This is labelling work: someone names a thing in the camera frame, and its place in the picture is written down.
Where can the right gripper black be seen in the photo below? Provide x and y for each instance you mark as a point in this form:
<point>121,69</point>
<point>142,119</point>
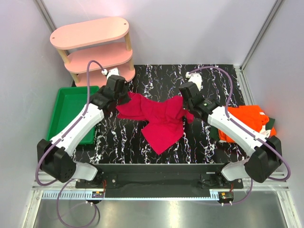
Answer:
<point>184,102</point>

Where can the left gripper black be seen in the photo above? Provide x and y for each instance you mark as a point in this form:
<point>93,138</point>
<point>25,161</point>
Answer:
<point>127,99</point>

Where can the red t-shirt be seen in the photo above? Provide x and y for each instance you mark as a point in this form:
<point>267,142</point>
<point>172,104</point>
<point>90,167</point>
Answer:
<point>165,119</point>

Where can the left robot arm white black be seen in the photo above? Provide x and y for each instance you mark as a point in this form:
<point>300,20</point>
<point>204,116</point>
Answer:
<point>54,156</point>

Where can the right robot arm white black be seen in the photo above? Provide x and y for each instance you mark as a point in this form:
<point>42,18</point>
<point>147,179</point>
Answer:
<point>264,154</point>

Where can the dark green t-shirt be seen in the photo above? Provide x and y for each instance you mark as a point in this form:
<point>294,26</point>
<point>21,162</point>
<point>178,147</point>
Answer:
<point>221,137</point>

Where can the green plastic tray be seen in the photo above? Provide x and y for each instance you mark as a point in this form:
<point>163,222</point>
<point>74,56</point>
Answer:
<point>69,103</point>

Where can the pink three-tier shelf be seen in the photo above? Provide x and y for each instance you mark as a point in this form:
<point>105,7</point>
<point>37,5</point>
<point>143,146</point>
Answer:
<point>88,47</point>

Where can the orange t-shirt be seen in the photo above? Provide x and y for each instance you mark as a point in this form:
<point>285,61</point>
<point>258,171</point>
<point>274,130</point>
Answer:
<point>248,114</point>

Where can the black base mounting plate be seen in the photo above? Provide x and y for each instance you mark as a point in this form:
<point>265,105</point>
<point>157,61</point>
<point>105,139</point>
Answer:
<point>159,181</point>

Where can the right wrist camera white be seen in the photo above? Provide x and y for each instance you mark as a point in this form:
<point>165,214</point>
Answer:
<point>195,78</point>

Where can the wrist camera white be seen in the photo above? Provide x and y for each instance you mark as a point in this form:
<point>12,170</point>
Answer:
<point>195,78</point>
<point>111,72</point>

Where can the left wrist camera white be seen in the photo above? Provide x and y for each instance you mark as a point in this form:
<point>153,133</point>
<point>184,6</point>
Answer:
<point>111,72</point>

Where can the aluminium frame rail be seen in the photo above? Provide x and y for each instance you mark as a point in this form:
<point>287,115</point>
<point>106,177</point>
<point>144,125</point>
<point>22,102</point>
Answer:
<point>283,180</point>

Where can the white slotted cable duct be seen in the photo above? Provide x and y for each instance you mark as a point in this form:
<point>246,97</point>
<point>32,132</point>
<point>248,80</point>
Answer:
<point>73,195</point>

